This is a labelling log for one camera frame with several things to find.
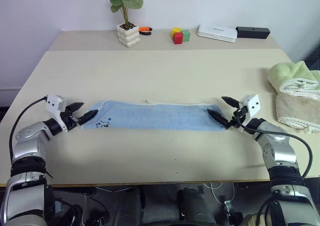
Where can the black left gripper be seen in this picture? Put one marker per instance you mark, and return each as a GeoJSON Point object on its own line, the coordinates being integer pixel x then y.
{"type": "Point", "coordinates": [70, 119]}

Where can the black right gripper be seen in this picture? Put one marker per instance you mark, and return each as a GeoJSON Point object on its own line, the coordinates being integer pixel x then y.
{"type": "Point", "coordinates": [238, 116]}

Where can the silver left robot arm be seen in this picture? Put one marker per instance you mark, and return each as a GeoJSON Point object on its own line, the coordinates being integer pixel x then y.
{"type": "Point", "coordinates": [27, 146]}

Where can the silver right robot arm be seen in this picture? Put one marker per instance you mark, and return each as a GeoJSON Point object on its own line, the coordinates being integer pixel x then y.
{"type": "Point", "coordinates": [280, 151]}

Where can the light blue towel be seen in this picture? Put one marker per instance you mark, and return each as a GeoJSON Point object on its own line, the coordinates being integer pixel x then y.
{"type": "Point", "coordinates": [155, 117]}

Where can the beige towel with white fringe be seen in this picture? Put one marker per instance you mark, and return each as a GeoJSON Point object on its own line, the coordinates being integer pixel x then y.
{"type": "Point", "coordinates": [295, 106]}

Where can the light green towel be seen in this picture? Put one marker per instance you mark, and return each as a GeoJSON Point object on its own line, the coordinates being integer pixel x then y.
{"type": "Point", "coordinates": [287, 72]}

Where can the flat white box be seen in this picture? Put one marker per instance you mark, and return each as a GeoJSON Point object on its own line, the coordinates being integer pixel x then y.
{"type": "Point", "coordinates": [216, 32]}

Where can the long black box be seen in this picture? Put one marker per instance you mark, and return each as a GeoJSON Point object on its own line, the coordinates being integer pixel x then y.
{"type": "Point", "coordinates": [252, 32]}

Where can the green wooden block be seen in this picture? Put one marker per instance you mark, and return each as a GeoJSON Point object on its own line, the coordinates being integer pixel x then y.
{"type": "Point", "coordinates": [186, 36]}

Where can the red wooden block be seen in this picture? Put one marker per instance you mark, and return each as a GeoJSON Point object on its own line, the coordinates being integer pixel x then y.
{"type": "Point", "coordinates": [178, 39]}

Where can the green plant in white pot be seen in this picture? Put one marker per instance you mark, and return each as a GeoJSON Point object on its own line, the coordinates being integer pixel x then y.
{"type": "Point", "coordinates": [128, 34]}

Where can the yellow wooden block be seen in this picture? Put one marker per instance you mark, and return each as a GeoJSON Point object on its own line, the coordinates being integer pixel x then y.
{"type": "Point", "coordinates": [176, 30]}

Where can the dark rounded shape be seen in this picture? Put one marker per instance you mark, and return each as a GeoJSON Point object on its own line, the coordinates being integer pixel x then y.
{"type": "Point", "coordinates": [195, 206]}
{"type": "Point", "coordinates": [127, 206]}

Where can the orange and black pliers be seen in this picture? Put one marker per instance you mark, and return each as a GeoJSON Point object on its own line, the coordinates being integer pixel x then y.
{"type": "Point", "coordinates": [145, 29]}

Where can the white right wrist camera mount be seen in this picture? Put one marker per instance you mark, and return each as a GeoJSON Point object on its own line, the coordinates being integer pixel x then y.
{"type": "Point", "coordinates": [251, 104]}

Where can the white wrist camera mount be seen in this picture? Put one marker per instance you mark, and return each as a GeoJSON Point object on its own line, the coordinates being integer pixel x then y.
{"type": "Point", "coordinates": [251, 104]}
{"type": "Point", "coordinates": [53, 103]}

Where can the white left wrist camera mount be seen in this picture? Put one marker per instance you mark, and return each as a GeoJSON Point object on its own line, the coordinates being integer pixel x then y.
{"type": "Point", "coordinates": [53, 103]}

